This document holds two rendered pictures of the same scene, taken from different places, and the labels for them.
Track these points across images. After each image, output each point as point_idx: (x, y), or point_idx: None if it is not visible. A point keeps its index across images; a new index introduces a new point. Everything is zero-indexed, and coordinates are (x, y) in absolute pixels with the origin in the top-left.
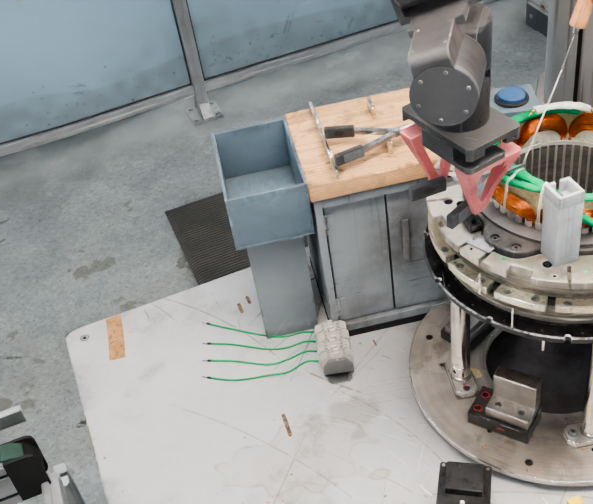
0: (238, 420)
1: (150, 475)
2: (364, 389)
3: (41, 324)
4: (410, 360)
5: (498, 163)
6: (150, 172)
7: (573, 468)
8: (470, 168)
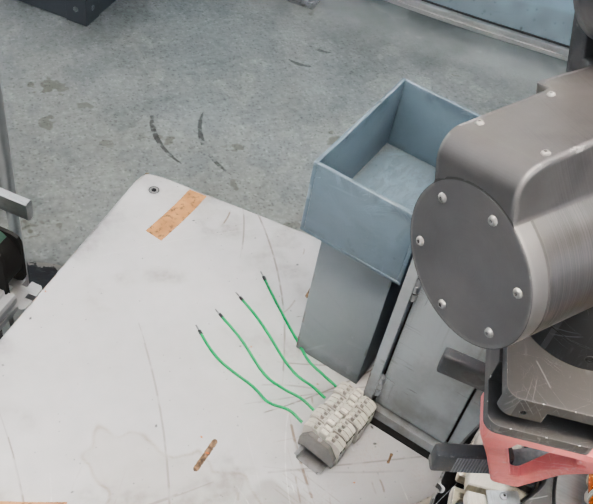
0: (172, 402)
1: (40, 375)
2: (319, 498)
3: (265, 157)
4: None
5: (564, 454)
6: (478, 104)
7: None
8: (496, 420)
